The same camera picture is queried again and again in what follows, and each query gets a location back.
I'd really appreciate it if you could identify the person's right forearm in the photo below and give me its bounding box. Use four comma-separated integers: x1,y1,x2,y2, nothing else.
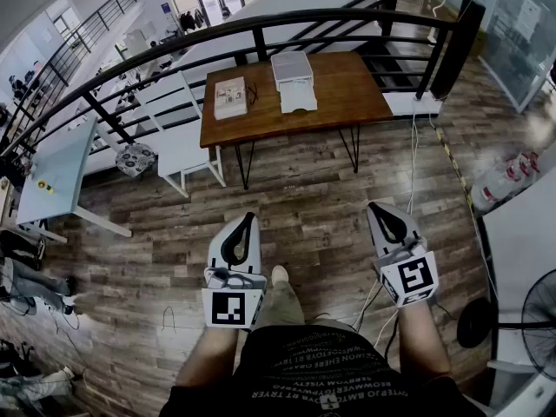
397,304,453,384

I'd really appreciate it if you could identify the pack of water bottles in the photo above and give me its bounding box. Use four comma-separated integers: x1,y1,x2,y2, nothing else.
471,149,542,212

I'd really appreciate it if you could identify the black standing fan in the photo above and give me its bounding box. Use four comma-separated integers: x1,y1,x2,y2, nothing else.
455,268,556,381

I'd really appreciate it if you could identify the white cable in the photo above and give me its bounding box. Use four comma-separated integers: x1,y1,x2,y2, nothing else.
406,102,420,216

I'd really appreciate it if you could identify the brown wooden table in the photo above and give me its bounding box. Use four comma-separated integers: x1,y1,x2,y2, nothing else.
199,50,394,190

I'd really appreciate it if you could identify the white counter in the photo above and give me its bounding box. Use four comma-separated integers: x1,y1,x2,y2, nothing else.
481,180,556,407

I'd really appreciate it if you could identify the grey book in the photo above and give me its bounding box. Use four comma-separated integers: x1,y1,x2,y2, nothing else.
213,76,248,121

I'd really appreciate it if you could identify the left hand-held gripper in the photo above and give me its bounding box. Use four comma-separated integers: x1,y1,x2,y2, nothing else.
202,212,268,332

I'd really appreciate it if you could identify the person's black printed t-shirt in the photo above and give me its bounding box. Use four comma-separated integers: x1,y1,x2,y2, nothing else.
158,324,492,417

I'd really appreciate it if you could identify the black balcony railing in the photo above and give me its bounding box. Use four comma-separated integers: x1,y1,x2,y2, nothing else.
0,0,138,147

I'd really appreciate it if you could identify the yellow black floor strip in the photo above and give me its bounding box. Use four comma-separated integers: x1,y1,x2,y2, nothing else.
434,128,474,216

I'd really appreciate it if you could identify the rack of dark coats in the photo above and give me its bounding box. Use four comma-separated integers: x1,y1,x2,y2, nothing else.
177,9,208,32

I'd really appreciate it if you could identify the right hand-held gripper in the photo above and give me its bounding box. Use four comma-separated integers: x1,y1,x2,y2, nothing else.
367,202,440,308

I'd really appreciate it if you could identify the white chair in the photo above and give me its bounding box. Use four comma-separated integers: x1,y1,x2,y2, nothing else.
134,70,227,198

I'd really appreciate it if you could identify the person's left forearm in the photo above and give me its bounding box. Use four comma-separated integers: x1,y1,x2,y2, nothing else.
175,326,240,388

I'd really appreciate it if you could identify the white plastic drawer box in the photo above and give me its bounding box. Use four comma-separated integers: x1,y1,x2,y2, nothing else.
270,50,318,115

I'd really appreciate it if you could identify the person's khaki trouser leg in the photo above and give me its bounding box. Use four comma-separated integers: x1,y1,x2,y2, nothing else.
255,275,308,332

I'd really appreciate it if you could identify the dark curved handrail railing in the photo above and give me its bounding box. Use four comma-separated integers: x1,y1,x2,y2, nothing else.
0,0,486,164

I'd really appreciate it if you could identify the white table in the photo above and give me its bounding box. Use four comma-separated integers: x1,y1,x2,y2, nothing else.
16,117,133,245

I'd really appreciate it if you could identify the patterned cushion stool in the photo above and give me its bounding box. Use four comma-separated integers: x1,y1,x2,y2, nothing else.
115,142,156,178

